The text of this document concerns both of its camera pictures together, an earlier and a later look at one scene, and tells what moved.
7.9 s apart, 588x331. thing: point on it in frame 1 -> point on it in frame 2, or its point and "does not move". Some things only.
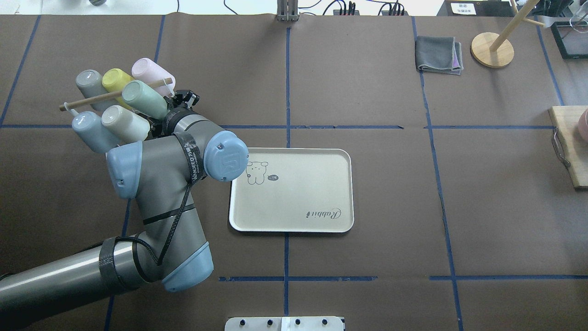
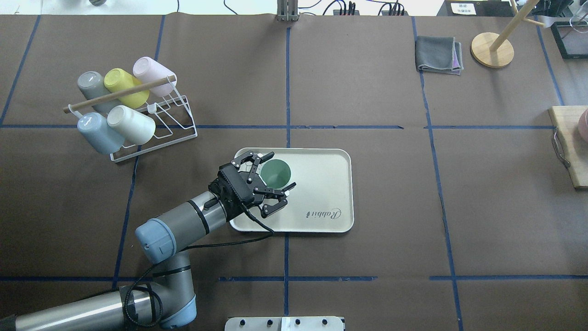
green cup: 139,96 -> 275,173
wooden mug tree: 493,50 does not move
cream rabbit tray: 294,190 does not move
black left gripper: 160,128 -> 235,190
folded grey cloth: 438,54 does not move
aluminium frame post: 287,10 does not move
